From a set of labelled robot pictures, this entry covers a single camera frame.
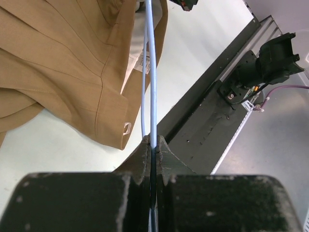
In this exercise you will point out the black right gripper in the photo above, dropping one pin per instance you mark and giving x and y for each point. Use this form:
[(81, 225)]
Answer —
[(186, 5)]

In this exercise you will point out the light blue wire hanger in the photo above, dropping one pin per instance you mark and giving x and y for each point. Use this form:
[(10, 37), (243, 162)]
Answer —
[(149, 42)]

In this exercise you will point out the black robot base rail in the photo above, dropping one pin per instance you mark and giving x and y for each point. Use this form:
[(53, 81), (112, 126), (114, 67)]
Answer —
[(201, 124)]

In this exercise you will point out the tan brown skirt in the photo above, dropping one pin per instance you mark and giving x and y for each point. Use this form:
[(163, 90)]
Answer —
[(79, 59)]

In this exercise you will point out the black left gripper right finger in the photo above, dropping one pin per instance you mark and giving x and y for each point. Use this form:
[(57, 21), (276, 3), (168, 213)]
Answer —
[(190, 202)]

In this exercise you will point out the light blue cable duct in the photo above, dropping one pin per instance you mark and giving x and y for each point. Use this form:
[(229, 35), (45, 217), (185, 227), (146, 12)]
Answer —
[(248, 106)]

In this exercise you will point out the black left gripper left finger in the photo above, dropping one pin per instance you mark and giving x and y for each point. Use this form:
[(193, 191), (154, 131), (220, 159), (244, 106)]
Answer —
[(117, 201)]

